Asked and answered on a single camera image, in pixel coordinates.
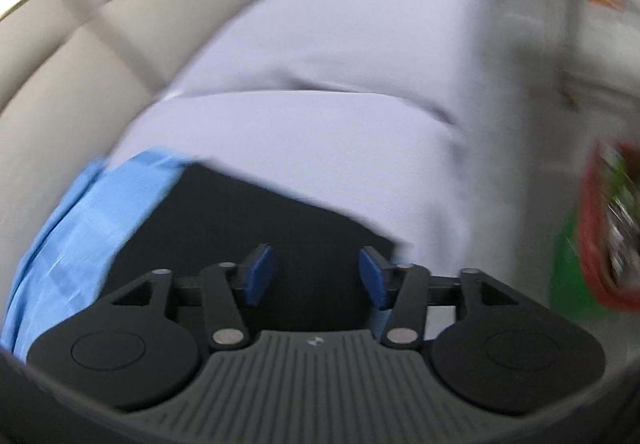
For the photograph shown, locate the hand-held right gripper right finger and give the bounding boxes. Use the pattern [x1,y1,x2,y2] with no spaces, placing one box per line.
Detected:
[360,246,526,351]

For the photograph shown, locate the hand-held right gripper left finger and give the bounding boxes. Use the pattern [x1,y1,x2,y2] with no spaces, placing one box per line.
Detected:
[102,244,276,351]

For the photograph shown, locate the green bag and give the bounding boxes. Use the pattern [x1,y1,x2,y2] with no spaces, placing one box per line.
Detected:
[549,216,603,322]

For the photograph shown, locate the pale lavender cloth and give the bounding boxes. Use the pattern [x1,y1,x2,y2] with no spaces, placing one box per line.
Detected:
[107,0,501,269]

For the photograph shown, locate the blue checked bed sheet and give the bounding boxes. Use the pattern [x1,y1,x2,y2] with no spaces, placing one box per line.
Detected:
[0,148,201,361]

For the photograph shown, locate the red printed bag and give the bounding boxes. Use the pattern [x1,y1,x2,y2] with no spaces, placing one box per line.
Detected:
[575,139,640,311]

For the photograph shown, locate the black pants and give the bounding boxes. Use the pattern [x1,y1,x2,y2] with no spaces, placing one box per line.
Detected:
[107,163,407,325]

